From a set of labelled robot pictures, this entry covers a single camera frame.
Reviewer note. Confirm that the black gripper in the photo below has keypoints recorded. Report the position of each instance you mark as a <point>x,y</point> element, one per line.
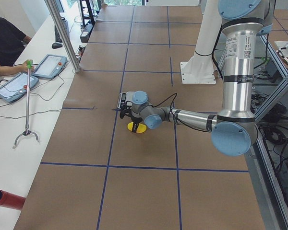
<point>135,119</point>

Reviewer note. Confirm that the yellow mango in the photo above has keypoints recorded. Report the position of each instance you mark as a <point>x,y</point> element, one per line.
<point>141,129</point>

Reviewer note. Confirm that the green handled reacher grabber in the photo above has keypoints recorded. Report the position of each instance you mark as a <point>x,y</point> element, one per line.
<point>27,132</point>

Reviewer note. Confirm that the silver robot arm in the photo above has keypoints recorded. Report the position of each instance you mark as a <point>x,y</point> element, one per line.
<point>233,129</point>

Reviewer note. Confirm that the operator hand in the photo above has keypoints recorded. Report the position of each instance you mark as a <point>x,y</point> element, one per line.
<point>25,68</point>

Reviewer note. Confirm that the silver digital kitchen scale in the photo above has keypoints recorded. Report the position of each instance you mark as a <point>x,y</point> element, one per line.
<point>125,98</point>

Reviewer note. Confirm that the far blue teach pendant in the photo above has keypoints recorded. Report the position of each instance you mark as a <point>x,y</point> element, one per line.
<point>50,66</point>

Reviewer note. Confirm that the blue teach pendant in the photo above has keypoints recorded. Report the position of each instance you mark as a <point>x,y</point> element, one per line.
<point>14,89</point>
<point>50,66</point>

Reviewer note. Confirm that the black computer mouse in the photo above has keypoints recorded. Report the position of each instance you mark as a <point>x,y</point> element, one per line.
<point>56,45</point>

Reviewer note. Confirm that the near blue teach pendant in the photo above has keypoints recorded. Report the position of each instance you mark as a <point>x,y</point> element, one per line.
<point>14,89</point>

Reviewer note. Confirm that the red cylinder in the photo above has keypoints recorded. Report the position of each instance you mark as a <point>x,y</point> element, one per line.
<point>12,201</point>

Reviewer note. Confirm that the operator in black shirt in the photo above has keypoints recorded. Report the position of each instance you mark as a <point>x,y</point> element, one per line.
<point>12,42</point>

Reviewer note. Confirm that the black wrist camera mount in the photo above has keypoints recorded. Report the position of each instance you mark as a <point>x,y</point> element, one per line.
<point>125,109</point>

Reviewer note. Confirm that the white camera pillar with base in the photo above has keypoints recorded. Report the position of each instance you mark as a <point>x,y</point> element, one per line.
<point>199,69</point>

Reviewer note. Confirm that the aluminium frame post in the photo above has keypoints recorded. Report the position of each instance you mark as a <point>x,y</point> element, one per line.
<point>55,14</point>

